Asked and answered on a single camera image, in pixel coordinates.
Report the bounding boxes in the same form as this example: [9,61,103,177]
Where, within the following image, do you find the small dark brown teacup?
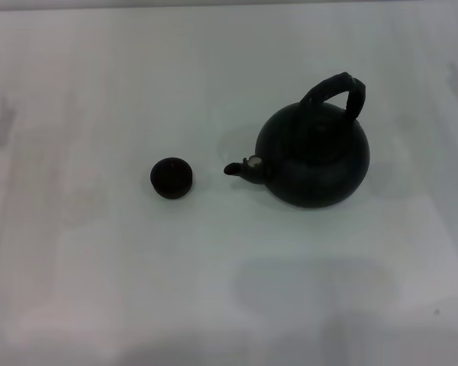
[150,156,195,199]

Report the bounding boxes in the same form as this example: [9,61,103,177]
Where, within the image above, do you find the black round teapot with handle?
[224,71,371,210]

